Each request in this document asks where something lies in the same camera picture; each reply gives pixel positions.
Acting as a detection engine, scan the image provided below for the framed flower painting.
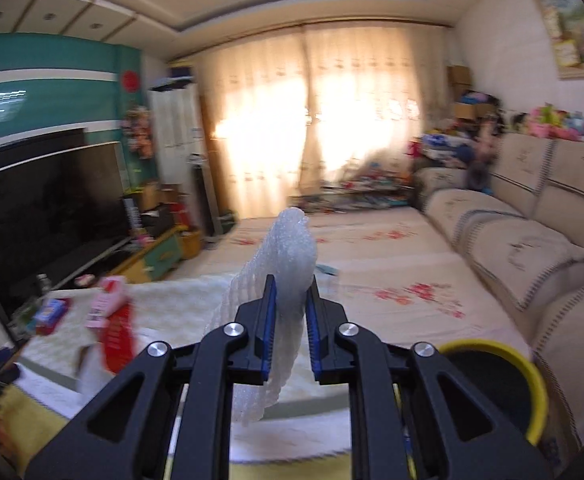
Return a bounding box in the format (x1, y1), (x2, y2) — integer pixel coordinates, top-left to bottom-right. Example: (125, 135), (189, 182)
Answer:
(529, 0), (584, 81)

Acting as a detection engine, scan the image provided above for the red snack packet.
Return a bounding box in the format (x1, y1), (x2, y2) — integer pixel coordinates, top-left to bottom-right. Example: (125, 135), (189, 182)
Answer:
(97, 300), (140, 375)

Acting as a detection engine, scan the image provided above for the white foam fruit net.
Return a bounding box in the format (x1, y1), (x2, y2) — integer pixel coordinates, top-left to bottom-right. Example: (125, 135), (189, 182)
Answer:
(203, 206), (319, 428)

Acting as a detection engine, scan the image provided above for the tall black and white box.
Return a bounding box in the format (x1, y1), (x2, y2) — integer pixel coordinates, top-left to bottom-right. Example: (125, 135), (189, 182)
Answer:
(122, 195), (143, 243)

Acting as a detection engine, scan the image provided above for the small black television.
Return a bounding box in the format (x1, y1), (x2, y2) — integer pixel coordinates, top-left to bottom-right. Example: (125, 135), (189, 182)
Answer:
(0, 127), (87, 181)

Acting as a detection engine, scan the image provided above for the floral bed sheet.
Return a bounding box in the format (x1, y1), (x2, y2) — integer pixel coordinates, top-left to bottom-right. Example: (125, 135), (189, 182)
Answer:
(192, 205), (537, 361)

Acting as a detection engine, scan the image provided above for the cream embroidered curtain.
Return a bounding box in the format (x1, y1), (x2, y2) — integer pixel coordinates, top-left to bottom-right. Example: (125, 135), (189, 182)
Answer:
(197, 27), (313, 221)
(299, 22), (452, 196)

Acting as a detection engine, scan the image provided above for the blue and red tissue box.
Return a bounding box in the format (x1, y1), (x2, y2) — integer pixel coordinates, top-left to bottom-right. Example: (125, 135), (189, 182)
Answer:
(33, 297), (70, 336)

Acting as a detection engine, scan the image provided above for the artificial flower bunch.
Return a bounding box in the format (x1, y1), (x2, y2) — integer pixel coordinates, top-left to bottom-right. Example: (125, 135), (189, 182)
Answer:
(122, 105), (155, 158)

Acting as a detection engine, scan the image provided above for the stack of cardboard boxes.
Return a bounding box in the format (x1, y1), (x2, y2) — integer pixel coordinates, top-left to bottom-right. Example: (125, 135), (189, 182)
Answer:
(446, 65), (497, 121)

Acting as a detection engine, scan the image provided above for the glass coffee table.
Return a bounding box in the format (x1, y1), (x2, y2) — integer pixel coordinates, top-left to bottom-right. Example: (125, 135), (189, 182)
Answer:
(292, 170), (417, 211)

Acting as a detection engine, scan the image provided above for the dark neck pillow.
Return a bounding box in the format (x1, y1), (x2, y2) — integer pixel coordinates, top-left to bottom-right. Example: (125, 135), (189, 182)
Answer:
(466, 160), (495, 193)

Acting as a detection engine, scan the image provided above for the pink milk carton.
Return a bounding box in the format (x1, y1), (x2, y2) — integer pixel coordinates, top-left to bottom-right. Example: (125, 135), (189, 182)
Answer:
(87, 275), (128, 331)

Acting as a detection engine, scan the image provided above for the yellow bucket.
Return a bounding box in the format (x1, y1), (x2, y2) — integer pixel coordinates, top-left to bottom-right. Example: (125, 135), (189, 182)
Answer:
(179, 230), (203, 260)

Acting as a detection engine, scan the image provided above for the beige sofa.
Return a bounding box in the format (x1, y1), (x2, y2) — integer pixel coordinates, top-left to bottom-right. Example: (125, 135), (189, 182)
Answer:
(412, 132), (584, 451)

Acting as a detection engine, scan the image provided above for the white tower fan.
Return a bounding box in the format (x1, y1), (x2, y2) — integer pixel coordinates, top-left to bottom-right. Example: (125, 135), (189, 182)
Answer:
(189, 157), (220, 237)

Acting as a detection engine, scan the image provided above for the curtain rod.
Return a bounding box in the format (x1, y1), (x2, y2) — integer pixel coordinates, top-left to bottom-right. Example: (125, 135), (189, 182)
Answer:
(172, 20), (455, 58)

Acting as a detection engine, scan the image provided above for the red fire extinguisher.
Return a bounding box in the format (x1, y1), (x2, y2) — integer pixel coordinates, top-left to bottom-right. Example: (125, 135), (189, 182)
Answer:
(169, 202), (190, 233)

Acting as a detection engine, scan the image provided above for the green television cabinet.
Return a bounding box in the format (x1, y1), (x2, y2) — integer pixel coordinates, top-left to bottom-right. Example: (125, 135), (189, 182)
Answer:
(72, 220), (203, 281)

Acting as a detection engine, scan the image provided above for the blue star print bag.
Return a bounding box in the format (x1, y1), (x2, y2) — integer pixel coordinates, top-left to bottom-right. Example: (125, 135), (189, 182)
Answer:
(419, 132), (472, 161)

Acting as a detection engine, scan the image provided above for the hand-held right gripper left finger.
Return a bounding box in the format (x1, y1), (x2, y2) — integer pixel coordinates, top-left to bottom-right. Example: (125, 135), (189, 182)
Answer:
(24, 274), (279, 480)

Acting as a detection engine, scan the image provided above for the black bin with yellow rim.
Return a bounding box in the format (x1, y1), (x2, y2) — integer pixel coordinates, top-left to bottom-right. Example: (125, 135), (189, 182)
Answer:
(439, 339), (550, 448)

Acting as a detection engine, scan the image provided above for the white standing air conditioner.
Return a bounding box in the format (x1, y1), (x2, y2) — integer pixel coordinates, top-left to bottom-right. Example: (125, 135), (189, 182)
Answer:
(148, 82), (207, 211)

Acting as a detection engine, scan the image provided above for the glass ashtray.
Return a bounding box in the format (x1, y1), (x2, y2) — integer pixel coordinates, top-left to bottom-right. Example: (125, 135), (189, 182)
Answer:
(9, 300), (40, 341)

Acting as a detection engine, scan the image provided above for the green patterned tablecloth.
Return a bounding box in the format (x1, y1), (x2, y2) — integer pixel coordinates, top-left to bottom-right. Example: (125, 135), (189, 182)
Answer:
(0, 272), (353, 480)

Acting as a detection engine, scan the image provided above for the open brown cardboard box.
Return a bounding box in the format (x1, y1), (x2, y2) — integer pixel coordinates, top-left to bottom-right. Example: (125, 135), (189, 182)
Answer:
(137, 182), (183, 211)

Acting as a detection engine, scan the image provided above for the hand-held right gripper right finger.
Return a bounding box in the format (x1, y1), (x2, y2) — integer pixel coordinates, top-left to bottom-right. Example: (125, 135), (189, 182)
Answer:
(306, 280), (555, 480)

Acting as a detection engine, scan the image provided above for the large curved television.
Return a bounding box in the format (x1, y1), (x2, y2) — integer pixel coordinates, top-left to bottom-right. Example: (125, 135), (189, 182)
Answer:
(0, 141), (133, 316)

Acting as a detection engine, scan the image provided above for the pile of plush toys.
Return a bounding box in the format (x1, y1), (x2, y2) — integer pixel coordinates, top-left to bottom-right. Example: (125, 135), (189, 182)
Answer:
(504, 102), (584, 148)

